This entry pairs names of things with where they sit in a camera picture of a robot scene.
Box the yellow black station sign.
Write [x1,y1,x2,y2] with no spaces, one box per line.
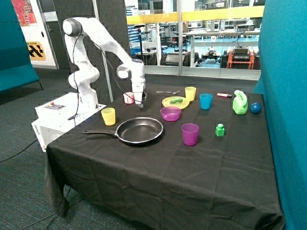
[27,41,46,61]

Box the blue plastic cup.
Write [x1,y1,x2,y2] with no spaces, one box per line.
[200,93,213,110]

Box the pink marker pen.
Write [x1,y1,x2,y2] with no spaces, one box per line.
[217,93,232,98]

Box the purple plastic cup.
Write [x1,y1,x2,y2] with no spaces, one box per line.
[181,123,199,146]

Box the green toy block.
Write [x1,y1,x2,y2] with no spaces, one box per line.
[215,123,225,137]

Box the teal sofa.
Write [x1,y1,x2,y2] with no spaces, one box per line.
[0,0,39,92]

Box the black camera tripod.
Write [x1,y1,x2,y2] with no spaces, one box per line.
[134,23,145,57]

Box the green detergent bottle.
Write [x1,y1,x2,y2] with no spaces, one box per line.
[233,90,248,115]

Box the teal partition wall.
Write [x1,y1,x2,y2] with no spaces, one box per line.
[254,0,307,230]

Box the dark blue ball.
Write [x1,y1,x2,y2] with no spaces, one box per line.
[250,103,262,114]

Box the yellow cup at back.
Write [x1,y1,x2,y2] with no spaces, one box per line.
[185,86,196,102]

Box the black frying pan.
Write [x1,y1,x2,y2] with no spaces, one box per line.
[82,117,164,145]

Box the yellow plastic plate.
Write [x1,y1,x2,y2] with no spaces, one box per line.
[162,96,190,109]

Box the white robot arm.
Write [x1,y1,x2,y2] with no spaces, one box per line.
[63,17,146,109]

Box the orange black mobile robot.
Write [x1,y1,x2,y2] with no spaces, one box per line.
[226,46,255,69]

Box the green toy cucumber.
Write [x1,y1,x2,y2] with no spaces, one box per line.
[169,99,183,104]

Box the purple plastic bowl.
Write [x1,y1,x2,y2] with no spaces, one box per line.
[160,106,181,122]

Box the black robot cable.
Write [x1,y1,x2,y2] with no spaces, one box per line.
[67,33,135,121]

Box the yellow cup near pan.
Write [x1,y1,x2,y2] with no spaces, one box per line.
[101,108,116,126]

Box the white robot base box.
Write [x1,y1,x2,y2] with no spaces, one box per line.
[32,92,105,152]

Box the black tablecloth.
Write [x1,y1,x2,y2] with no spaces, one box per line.
[44,96,285,230]

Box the red wall poster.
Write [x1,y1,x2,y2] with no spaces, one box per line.
[11,0,37,27]

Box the pink white mug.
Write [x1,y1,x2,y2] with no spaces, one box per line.
[123,92,135,104]

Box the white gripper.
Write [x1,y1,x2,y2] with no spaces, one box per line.
[131,81,147,108]

